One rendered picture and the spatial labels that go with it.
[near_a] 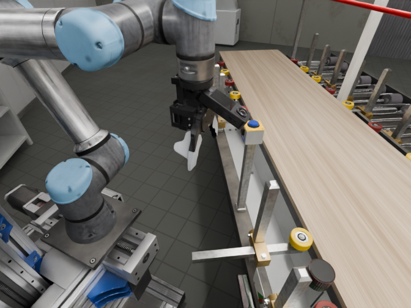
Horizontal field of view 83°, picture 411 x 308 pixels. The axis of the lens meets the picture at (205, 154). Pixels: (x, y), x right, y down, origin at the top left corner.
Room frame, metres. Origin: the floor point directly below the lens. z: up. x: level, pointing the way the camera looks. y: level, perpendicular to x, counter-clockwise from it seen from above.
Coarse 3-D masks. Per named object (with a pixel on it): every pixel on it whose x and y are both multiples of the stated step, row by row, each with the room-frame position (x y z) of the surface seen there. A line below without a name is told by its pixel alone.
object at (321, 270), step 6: (312, 264) 0.26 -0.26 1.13; (318, 264) 0.26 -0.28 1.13; (324, 264) 0.26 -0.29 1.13; (312, 270) 0.25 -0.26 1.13; (318, 270) 0.25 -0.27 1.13; (324, 270) 0.25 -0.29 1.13; (330, 270) 0.25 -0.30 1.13; (318, 276) 0.24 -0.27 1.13; (324, 276) 0.24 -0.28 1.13; (330, 276) 0.24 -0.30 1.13
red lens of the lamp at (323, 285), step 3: (315, 258) 0.28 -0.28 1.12; (318, 258) 0.28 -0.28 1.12; (309, 264) 0.26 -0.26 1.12; (309, 267) 0.26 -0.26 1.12; (309, 270) 0.25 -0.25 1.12; (333, 270) 0.25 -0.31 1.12; (309, 273) 0.25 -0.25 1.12; (312, 276) 0.24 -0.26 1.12; (312, 279) 0.23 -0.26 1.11; (315, 279) 0.23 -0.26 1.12; (333, 279) 0.23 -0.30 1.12; (315, 282) 0.23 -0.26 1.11; (318, 282) 0.22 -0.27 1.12; (321, 282) 0.22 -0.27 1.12; (324, 282) 0.22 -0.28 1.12; (327, 282) 0.22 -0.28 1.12; (330, 282) 0.22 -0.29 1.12; (318, 285) 0.22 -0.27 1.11; (321, 285) 0.22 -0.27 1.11; (324, 285) 0.22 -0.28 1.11; (327, 285) 0.22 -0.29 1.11
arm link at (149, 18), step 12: (120, 0) 0.49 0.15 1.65; (132, 0) 0.46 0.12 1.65; (144, 0) 0.48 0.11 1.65; (156, 0) 0.48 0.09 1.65; (144, 12) 0.44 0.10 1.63; (156, 12) 0.46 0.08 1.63; (144, 24) 0.42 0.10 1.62; (156, 24) 0.45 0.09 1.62; (144, 36) 0.42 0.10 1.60; (156, 36) 0.46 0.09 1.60
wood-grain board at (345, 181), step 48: (240, 96) 1.69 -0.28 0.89; (288, 96) 1.67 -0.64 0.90; (288, 144) 1.05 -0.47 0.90; (336, 144) 1.05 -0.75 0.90; (384, 144) 1.05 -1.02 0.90; (288, 192) 0.70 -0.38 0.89; (336, 192) 0.69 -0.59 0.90; (384, 192) 0.69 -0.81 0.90; (336, 240) 0.46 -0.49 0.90; (384, 240) 0.46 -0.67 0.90; (336, 288) 0.29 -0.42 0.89; (384, 288) 0.29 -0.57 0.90
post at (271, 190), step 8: (272, 184) 0.49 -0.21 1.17; (264, 192) 0.50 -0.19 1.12; (272, 192) 0.48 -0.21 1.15; (264, 200) 0.48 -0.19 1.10; (272, 200) 0.48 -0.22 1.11; (264, 208) 0.47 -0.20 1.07; (272, 208) 0.48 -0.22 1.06; (264, 216) 0.48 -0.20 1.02; (256, 224) 0.50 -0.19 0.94; (264, 224) 0.48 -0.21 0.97; (256, 232) 0.48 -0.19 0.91; (264, 232) 0.48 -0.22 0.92; (256, 240) 0.47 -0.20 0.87
